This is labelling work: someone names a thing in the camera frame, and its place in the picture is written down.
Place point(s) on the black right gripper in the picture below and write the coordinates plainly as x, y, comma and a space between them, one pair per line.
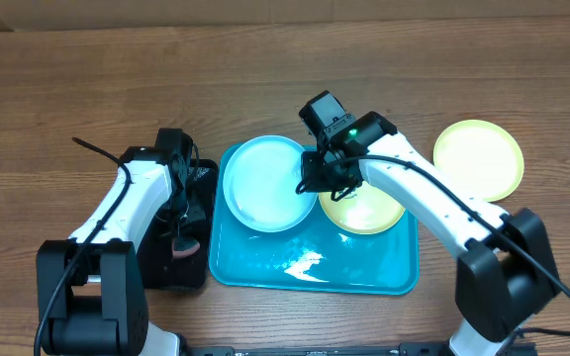
319, 181

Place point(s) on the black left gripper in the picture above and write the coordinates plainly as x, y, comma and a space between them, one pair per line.
198, 212

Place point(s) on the orange green scrub sponge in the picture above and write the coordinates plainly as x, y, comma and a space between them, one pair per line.
183, 247

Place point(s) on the yellow plate with blue stain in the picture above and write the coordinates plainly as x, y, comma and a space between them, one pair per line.
367, 210

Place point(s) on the light blue plate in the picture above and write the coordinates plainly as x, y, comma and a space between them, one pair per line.
260, 182

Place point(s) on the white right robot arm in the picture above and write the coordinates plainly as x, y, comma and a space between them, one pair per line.
506, 272

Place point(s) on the black plastic tray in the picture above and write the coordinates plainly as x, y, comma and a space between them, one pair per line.
159, 270

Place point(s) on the teal plastic tray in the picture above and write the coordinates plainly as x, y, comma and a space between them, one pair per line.
315, 255

